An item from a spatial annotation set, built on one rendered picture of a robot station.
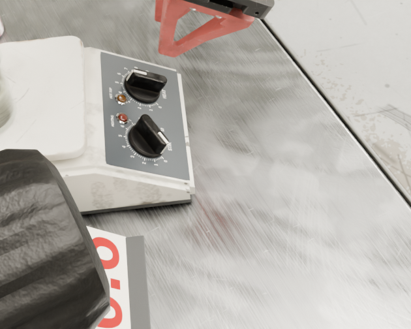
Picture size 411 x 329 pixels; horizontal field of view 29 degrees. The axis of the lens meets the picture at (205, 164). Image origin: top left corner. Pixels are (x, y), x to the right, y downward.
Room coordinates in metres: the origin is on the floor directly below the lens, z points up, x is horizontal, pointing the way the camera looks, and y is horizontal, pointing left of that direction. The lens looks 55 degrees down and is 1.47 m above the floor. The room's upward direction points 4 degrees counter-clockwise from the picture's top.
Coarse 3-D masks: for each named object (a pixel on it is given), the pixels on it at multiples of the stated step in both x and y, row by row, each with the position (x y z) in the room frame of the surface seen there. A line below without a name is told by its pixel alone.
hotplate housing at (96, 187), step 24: (96, 48) 0.47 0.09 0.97; (96, 72) 0.44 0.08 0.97; (96, 96) 0.42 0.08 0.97; (96, 120) 0.39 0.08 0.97; (96, 144) 0.37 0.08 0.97; (72, 168) 0.35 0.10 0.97; (96, 168) 0.35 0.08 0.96; (120, 168) 0.35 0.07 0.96; (72, 192) 0.34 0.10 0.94; (96, 192) 0.35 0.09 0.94; (120, 192) 0.35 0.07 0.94; (144, 192) 0.35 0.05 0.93; (168, 192) 0.35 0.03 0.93; (192, 192) 0.35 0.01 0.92
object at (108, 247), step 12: (96, 240) 0.31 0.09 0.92; (108, 240) 0.31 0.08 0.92; (108, 252) 0.30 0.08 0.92; (120, 252) 0.31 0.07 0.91; (108, 264) 0.29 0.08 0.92; (120, 264) 0.30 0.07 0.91; (108, 276) 0.28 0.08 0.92; (120, 276) 0.29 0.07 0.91; (120, 288) 0.28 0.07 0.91; (120, 300) 0.27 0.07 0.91; (120, 312) 0.26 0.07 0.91; (108, 324) 0.24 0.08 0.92; (120, 324) 0.25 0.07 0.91
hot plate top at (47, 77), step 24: (0, 48) 0.46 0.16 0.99; (24, 48) 0.46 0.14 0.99; (48, 48) 0.46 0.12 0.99; (72, 48) 0.45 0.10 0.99; (24, 72) 0.43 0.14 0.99; (48, 72) 0.43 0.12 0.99; (72, 72) 0.43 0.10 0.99; (24, 96) 0.41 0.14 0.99; (48, 96) 0.41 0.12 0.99; (72, 96) 0.40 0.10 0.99; (24, 120) 0.38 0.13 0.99; (48, 120) 0.38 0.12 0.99; (72, 120) 0.38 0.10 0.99; (0, 144) 0.36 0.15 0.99; (24, 144) 0.36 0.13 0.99; (48, 144) 0.36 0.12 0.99; (72, 144) 0.36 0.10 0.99
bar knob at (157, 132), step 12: (144, 120) 0.39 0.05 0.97; (132, 132) 0.39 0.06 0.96; (144, 132) 0.39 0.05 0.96; (156, 132) 0.38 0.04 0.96; (132, 144) 0.38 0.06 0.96; (144, 144) 0.38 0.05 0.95; (156, 144) 0.37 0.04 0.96; (168, 144) 0.37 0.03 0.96; (144, 156) 0.37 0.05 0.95; (156, 156) 0.37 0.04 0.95
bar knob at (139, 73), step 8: (136, 72) 0.44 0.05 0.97; (144, 72) 0.44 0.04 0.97; (152, 72) 0.44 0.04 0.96; (128, 80) 0.44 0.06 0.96; (136, 80) 0.44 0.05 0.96; (144, 80) 0.44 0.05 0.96; (152, 80) 0.44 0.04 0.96; (160, 80) 0.44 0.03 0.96; (128, 88) 0.43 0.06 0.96; (136, 88) 0.44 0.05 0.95; (144, 88) 0.44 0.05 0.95; (152, 88) 0.44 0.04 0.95; (160, 88) 0.44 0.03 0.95; (136, 96) 0.43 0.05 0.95; (144, 96) 0.43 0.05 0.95; (152, 96) 0.43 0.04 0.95
